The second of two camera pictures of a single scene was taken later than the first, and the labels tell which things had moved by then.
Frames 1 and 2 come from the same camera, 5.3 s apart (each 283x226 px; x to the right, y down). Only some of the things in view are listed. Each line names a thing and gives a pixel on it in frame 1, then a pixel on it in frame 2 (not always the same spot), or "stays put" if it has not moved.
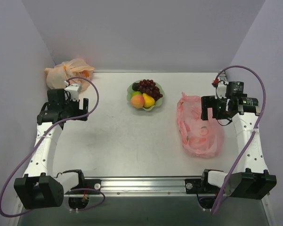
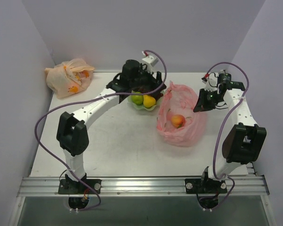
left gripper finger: [85, 104] -> [158, 78]
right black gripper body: [208, 101] -> [206, 99]
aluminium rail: [147, 187] stays put
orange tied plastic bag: [56, 76] stays put
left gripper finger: [84, 118] -> [157, 94]
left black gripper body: [76, 111] -> [154, 83]
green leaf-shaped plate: [157, 103] stays put
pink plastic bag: [201, 138] -> [183, 100]
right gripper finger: [204, 116] -> [205, 103]
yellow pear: [149, 101] stays put
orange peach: [137, 101] -> [178, 121]
